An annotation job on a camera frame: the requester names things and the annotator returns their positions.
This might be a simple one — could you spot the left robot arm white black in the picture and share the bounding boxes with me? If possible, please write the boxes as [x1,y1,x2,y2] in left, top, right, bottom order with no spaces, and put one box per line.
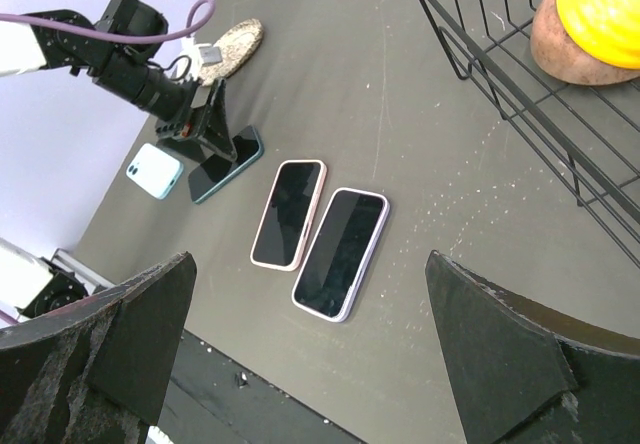
[1,0,238,163]

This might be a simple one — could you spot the light blue phone case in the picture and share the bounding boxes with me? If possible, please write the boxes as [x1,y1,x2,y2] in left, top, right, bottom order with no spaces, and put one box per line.
[125,143,184,200]

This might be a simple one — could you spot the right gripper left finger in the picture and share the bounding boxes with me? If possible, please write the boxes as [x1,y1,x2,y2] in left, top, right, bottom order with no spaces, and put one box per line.
[1,252,197,443]

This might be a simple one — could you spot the lavender phone case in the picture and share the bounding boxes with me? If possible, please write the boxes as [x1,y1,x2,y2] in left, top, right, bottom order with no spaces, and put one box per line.
[290,187,391,324]

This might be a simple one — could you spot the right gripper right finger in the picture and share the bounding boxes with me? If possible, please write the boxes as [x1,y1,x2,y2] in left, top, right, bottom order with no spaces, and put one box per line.
[425,251,639,443]

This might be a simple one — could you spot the purple edged black smartphone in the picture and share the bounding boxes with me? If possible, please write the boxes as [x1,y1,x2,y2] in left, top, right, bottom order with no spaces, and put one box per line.
[293,190,385,318]

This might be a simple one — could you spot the black wire basket wooden handles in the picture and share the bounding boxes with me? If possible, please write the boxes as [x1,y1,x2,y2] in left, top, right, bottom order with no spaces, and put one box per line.
[418,0,639,264]

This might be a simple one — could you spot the speckled beige plate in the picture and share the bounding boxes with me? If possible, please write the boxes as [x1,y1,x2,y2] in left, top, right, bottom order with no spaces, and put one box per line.
[198,18,265,87]

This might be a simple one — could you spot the aluminium frame rail front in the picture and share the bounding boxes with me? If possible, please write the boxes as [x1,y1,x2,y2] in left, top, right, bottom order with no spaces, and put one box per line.
[52,248,115,288]

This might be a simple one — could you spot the pink phone case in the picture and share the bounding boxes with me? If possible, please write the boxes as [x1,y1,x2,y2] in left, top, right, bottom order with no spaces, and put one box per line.
[249,159,329,270]

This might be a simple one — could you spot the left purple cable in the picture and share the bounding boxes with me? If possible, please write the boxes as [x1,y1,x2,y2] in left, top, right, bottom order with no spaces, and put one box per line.
[0,0,216,45]

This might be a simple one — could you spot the orange yellow cupcake toy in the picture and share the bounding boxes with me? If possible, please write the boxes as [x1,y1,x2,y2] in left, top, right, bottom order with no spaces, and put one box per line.
[530,0,639,86]

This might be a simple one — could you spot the green smartphone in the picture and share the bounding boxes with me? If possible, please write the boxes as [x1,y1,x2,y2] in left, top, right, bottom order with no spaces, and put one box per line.
[188,125,264,204]

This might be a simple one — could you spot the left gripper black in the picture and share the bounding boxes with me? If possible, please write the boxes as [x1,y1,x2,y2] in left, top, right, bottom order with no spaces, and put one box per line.
[92,54,237,162]

